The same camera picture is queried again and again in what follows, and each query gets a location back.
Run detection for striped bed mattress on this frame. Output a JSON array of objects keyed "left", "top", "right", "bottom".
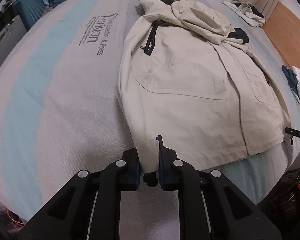
[{"left": 0, "top": 0, "right": 300, "bottom": 220}]

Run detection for blue and white folded clothes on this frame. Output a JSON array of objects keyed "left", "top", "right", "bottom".
[{"left": 282, "top": 65, "right": 300, "bottom": 103}]

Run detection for cream and black hooded jacket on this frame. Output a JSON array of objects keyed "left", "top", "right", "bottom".
[{"left": 118, "top": 0, "right": 290, "bottom": 173}]

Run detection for teal suitcase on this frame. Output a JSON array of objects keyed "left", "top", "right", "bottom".
[{"left": 12, "top": 0, "right": 45, "bottom": 30}]

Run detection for wooden headboard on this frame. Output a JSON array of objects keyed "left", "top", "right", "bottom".
[{"left": 263, "top": 2, "right": 300, "bottom": 68}]

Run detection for grey hard case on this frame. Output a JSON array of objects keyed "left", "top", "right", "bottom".
[{"left": 0, "top": 15, "right": 27, "bottom": 67}]

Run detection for white crumpled garment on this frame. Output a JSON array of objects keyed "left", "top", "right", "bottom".
[{"left": 223, "top": 1, "right": 266, "bottom": 28}]

